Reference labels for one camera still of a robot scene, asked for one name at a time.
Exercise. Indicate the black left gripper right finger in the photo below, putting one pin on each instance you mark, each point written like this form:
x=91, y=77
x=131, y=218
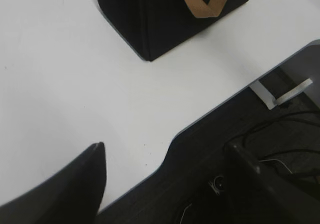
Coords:
x=257, y=195

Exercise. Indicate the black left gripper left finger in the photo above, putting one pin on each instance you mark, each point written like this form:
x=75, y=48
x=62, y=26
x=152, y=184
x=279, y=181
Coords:
x=71, y=196

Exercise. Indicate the black bag with tan handles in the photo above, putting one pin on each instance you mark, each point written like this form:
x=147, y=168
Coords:
x=154, y=27

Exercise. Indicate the black round caster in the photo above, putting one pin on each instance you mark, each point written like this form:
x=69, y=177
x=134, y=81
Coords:
x=217, y=184

